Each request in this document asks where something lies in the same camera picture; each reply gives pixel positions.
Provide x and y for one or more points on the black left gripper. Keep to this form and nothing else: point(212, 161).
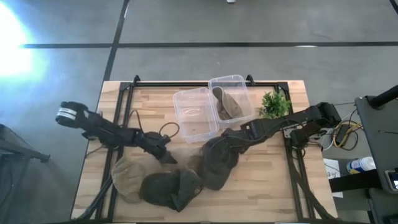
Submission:
point(155, 143)

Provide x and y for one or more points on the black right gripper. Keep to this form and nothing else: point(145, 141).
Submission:
point(234, 137)

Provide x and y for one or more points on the dark green hat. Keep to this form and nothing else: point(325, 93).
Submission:
point(168, 189)

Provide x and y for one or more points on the black hat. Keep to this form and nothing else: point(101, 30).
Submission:
point(217, 165)

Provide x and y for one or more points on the beige hat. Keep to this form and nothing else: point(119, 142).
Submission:
point(129, 177)

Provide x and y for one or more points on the clear plastic bin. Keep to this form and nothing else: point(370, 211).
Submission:
point(239, 90)
point(194, 115)

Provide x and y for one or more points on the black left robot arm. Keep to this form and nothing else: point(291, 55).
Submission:
point(102, 129)

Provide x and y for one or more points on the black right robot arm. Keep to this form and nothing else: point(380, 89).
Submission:
point(292, 119)

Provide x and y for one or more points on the brown hat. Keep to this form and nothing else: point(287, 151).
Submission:
point(228, 105)

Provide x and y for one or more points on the green artificial plant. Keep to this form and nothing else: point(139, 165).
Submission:
point(274, 105)

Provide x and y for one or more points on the white paper sheet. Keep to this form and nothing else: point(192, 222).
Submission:
point(332, 174)

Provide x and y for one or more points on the black power adapter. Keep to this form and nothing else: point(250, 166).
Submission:
point(343, 133)

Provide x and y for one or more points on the white blue spray can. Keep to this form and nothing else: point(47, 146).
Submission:
point(360, 165)

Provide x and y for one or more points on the dark grey cart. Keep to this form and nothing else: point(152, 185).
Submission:
point(381, 137)

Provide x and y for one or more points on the dark stand with legs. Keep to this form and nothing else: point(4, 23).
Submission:
point(15, 155)

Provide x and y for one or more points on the black aluminium table frame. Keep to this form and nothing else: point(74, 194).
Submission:
point(203, 84)

